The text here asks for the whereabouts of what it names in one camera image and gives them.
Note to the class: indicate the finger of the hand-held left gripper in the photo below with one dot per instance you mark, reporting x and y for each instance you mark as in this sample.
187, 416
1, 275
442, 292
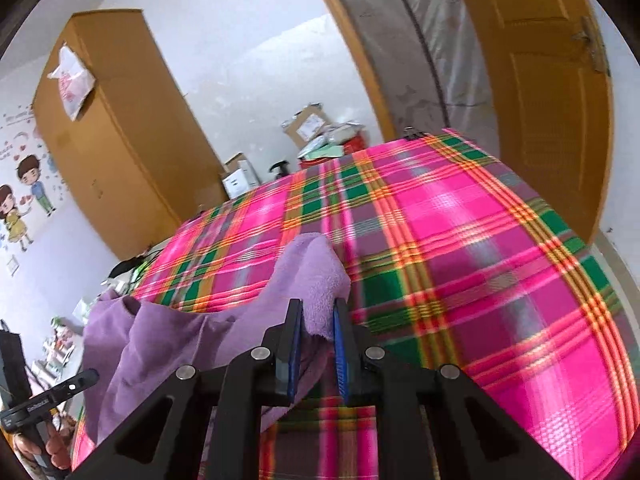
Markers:
75, 385

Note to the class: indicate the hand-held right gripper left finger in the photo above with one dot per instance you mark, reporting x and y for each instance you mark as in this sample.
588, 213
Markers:
295, 347

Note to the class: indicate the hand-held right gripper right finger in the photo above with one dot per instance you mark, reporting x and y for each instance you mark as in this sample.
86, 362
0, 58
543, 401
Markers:
341, 350

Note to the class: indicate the purple fleece cloth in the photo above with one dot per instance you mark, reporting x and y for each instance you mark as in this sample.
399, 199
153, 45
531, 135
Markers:
150, 340

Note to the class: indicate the person's left hand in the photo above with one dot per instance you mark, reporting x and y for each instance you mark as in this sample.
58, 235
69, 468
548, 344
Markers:
56, 447

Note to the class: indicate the black pouch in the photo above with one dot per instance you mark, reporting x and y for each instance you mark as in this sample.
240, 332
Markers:
125, 267

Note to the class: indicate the pink plaid bed sheet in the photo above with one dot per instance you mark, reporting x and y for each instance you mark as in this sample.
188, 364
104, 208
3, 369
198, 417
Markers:
450, 260

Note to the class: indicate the small white box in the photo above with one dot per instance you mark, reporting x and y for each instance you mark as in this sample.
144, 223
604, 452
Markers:
240, 175

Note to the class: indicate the red bag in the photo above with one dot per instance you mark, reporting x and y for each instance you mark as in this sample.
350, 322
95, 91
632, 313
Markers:
355, 142

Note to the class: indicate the grey mail bags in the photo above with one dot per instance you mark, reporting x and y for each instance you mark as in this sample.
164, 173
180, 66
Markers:
335, 132

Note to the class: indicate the brown cardboard box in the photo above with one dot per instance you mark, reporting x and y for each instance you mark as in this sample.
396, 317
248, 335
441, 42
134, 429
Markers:
305, 127

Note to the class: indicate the wooden wardrobe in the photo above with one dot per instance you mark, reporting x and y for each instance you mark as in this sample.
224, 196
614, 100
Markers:
115, 160

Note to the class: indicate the white plastic bag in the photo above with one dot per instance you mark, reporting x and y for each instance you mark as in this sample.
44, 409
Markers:
72, 82

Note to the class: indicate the wooden door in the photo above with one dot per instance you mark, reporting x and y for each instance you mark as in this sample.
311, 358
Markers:
540, 110

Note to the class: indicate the plastic-wrapped mattress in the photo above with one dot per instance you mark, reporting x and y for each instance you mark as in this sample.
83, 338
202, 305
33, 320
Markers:
425, 35

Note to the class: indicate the white wall socket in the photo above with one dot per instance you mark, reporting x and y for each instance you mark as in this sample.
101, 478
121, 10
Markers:
12, 266

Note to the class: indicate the cartoon wall sticker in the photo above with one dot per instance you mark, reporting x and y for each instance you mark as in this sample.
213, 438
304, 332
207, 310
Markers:
30, 185

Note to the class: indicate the wooden door frame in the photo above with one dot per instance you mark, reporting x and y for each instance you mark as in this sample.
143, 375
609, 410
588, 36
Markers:
360, 50

